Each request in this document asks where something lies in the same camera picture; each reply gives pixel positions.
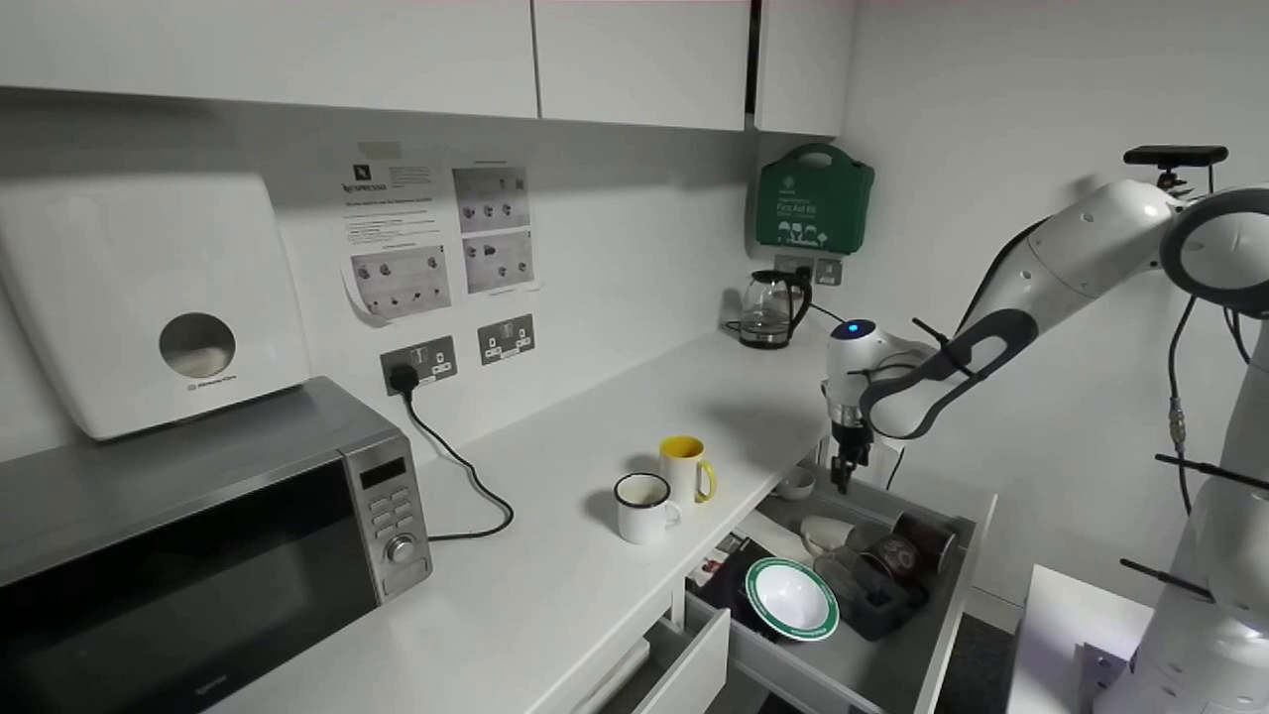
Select white paper towel dispenser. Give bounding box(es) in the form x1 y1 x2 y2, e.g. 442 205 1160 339
0 172 315 446

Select tall white instruction notice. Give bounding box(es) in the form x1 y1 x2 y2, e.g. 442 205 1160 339
336 156 458 328

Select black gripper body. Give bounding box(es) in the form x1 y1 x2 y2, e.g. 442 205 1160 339
829 413 882 470

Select small picture notice sheet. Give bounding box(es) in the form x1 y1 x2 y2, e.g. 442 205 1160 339
454 160 537 237
462 225 540 299

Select green first aid kit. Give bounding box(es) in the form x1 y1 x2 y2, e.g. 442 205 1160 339
746 138 882 257

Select black box brown label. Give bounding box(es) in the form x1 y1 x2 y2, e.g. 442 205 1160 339
864 528 935 586

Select glass electric kettle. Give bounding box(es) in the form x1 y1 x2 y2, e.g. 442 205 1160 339
729 261 819 355

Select white kitchen counter unit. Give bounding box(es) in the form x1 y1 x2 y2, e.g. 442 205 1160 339
204 312 927 714

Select white mug blue rim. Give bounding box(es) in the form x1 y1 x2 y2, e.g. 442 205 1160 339
611 470 677 546

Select black camera on mount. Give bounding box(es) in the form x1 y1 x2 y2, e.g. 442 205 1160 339
1123 138 1235 204

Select white wall cabinets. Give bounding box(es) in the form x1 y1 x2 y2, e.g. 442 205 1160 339
0 0 857 138

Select silver microwave oven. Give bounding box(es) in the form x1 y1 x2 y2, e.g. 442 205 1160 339
0 373 437 714

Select green rimmed white plate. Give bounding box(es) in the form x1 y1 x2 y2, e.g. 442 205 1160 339
742 557 844 649

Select black microwave power cable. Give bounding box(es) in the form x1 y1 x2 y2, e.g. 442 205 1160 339
384 356 521 546

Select white mug yellow interior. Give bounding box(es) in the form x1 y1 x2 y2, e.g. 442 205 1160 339
656 431 721 511

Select double wall socket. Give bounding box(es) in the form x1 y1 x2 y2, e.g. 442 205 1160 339
378 332 464 397
478 311 540 368

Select white robot stand table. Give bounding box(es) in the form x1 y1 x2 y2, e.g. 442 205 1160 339
1005 562 1162 714

